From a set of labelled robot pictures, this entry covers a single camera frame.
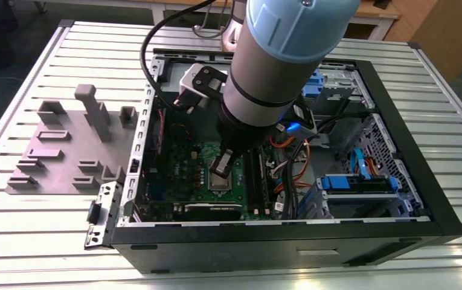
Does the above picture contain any brown wooden cabinet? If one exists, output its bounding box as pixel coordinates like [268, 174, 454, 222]
[383, 0, 462, 84]

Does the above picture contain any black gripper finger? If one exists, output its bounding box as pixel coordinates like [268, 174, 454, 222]
[208, 149, 238, 179]

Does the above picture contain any black camera cable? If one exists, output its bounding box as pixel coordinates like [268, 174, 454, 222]
[139, 0, 218, 114]

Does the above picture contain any red black fan wire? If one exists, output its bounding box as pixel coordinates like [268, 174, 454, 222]
[156, 108, 168, 158]

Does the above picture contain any orange wire bundle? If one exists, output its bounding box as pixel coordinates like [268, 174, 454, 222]
[268, 135, 312, 194]

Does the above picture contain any orange power wire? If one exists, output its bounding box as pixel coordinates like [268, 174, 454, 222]
[363, 158, 386, 181]

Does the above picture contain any black cable bundle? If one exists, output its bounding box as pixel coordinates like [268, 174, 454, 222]
[282, 113, 360, 220]

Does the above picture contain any grey metal drive cage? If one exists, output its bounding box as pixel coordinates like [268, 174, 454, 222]
[306, 62, 376, 132]

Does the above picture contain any black graphics card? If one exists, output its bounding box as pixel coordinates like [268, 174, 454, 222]
[172, 201, 244, 222]

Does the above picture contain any blue plastic drive latch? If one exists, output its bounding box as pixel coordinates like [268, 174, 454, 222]
[302, 69, 324, 98]

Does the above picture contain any hard disk in blue carrier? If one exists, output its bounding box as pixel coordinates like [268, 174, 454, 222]
[318, 173, 400, 195]

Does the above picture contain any black RAM slot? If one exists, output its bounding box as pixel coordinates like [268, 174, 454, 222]
[242, 149, 258, 214]
[247, 149, 263, 214]
[251, 147, 267, 214]

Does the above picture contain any green motherboard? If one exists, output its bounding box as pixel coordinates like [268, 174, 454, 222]
[135, 132, 280, 223]

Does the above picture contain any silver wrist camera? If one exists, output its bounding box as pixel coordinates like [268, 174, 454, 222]
[178, 63, 228, 107]
[282, 102, 319, 137]

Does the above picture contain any grey plastic parts rack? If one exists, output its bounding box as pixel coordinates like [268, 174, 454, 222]
[4, 84, 142, 196]

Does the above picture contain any multicoloured fan wire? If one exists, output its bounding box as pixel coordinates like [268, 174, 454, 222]
[172, 122, 194, 141]

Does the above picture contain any black open PC case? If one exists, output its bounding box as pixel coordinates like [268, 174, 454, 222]
[83, 48, 462, 274]

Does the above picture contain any grey power supply unit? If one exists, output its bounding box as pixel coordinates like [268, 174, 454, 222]
[156, 62, 234, 143]

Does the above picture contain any grey metal disk bay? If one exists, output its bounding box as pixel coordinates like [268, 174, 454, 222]
[314, 176, 420, 219]

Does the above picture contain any green RAM stick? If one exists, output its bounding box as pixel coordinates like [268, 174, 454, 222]
[256, 144, 274, 214]

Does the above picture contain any metal socket cover frame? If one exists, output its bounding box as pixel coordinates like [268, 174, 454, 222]
[207, 169, 234, 196]

